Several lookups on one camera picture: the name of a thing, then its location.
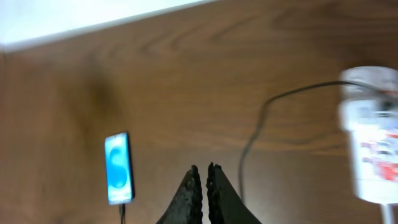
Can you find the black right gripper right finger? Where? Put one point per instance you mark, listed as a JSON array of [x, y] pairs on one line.
[[225, 206]]

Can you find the white power strip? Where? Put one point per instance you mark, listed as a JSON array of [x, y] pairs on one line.
[[374, 163]]

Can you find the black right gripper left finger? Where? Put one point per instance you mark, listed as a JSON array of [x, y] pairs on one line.
[[186, 205]]

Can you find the blue Galaxy smartphone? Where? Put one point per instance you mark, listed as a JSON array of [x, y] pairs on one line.
[[119, 171]]

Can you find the white charger plug adapter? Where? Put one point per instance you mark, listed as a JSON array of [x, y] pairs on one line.
[[369, 97]]

